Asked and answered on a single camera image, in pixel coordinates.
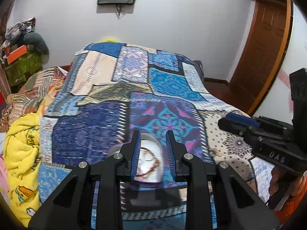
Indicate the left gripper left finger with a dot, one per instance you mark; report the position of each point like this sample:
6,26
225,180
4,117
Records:
136,143

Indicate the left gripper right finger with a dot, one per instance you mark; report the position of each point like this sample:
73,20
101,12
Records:
170,145

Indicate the heart-shaped purple jewelry box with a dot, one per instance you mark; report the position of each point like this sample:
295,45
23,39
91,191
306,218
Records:
151,160

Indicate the dark grey pillow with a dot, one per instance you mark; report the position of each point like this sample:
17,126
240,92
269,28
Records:
39,44

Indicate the striped brown blanket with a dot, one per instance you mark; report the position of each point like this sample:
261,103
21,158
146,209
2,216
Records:
31,94

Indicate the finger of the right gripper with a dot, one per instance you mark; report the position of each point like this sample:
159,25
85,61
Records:
242,120
232,127

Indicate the orange box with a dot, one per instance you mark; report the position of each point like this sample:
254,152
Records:
14,55

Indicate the right hand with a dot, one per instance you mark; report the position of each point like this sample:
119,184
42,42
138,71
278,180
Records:
280,181

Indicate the blue patchwork bedspread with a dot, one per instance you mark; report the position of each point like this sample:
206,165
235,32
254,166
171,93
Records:
113,89

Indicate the yellow cartoon blanket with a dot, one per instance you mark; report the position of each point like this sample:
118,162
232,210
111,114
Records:
22,159

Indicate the orange right sleeve forearm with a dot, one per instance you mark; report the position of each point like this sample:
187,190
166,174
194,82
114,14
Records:
292,203

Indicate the green patterned storage box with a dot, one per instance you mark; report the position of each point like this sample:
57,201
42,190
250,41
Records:
22,68

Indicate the pile of clothes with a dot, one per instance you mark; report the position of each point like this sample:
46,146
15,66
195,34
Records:
20,28

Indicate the brown wooden door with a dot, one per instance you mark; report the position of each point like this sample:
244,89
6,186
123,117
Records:
263,53

